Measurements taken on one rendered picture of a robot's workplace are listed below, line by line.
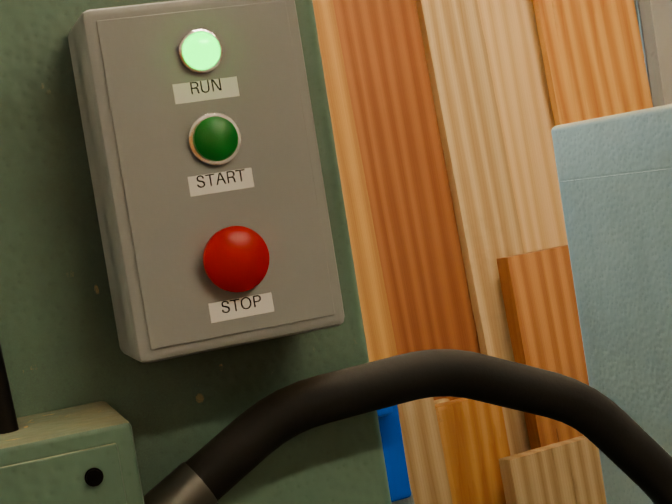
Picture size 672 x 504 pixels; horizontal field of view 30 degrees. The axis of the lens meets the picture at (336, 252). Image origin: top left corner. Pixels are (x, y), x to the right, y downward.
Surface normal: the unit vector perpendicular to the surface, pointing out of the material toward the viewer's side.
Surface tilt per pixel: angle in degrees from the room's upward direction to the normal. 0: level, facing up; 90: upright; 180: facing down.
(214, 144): 92
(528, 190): 87
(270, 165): 90
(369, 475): 90
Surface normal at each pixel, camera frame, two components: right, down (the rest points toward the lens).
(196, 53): 0.25, 0.03
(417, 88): 0.43, -0.07
